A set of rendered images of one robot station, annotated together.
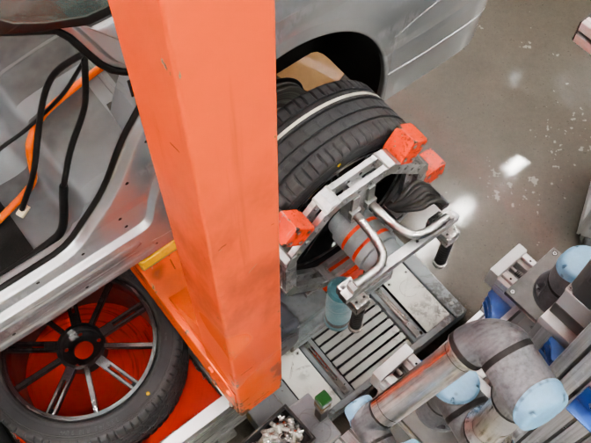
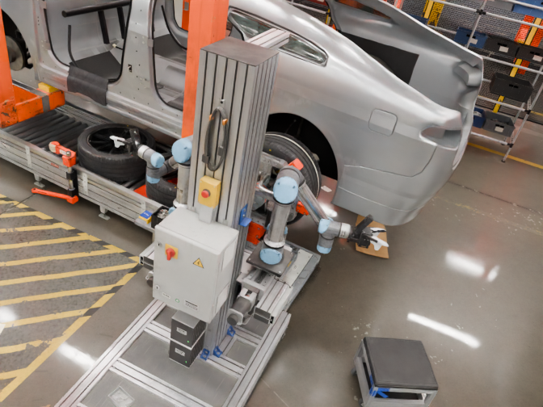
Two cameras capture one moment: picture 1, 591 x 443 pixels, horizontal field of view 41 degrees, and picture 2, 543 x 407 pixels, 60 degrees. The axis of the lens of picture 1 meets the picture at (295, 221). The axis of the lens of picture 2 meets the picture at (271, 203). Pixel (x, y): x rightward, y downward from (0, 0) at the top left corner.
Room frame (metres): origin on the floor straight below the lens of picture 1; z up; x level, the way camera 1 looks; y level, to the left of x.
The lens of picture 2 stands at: (-0.21, -2.55, 2.65)
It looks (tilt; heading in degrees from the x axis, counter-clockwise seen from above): 35 degrees down; 59
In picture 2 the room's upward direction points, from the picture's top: 12 degrees clockwise
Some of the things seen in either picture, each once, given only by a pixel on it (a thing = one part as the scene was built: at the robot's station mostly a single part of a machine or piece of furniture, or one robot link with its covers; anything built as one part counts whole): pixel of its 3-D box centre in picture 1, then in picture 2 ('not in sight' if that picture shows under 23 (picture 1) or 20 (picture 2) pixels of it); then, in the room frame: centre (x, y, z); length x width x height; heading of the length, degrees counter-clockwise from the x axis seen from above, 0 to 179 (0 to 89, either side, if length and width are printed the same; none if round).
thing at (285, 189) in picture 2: not in sight; (279, 219); (0.85, -0.89, 1.19); 0.15 x 0.12 x 0.55; 56
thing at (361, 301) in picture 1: (353, 295); not in sight; (0.86, -0.16, 0.93); 0.09 x 0.05 x 0.05; 39
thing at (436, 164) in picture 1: (426, 168); (304, 207); (1.33, -0.41, 0.85); 0.09 x 0.08 x 0.07; 129
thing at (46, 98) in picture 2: not in sight; (34, 93); (-0.23, 1.85, 0.69); 0.52 x 0.17 x 0.35; 39
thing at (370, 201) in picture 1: (410, 205); (271, 181); (1.09, -0.32, 1.03); 0.19 x 0.18 x 0.11; 39
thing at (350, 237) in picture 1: (366, 240); (258, 195); (1.07, -0.21, 0.85); 0.21 x 0.14 x 0.14; 39
